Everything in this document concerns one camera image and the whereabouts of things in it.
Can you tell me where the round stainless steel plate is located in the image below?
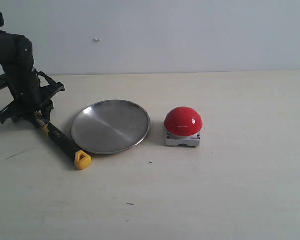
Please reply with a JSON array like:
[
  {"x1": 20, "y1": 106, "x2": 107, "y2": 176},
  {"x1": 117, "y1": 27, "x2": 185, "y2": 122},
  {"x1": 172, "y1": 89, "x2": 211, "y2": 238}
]
[{"x1": 71, "y1": 99, "x2": 151, "y2": 155}]

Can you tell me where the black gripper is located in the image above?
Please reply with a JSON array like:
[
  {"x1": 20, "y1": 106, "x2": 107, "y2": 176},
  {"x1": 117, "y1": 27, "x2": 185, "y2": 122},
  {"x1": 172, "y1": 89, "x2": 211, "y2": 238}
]
[{"x1": 0, "y1": 67, "x2": 66, "y2": 125}]

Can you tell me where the black and yellow claw hammer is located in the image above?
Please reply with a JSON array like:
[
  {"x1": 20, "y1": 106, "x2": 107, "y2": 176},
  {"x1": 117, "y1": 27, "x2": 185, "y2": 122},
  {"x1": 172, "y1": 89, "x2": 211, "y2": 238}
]
[{"x1": 25, "y1": 112, "x2": 92, "y2": 170}]

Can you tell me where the red dome push button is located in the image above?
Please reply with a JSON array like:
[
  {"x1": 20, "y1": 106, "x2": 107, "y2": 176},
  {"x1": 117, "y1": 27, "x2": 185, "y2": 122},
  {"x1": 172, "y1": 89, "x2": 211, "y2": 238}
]
[{"x1": 163, "y1": 106, "x2": 204, "y2": 148}]

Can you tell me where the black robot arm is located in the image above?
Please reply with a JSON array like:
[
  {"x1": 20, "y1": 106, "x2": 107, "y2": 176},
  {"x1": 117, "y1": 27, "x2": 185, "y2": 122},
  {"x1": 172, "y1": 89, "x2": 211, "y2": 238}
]
[{"x1": 0, "y1": 11, "x2": 65, "y2": 127}]

